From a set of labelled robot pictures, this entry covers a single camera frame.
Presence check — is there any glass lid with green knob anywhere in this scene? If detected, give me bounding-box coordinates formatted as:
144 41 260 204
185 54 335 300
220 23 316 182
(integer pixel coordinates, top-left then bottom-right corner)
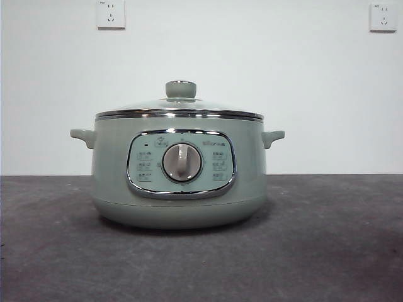
94 80 264 121

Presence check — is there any pale green electric cooking pot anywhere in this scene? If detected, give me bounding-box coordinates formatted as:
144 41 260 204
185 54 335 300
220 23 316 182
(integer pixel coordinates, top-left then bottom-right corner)
69 115 286 229

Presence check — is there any white wall socket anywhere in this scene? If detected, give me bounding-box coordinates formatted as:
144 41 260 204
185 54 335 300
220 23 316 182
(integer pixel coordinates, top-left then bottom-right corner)
369 3 397 33
97 0 126 31

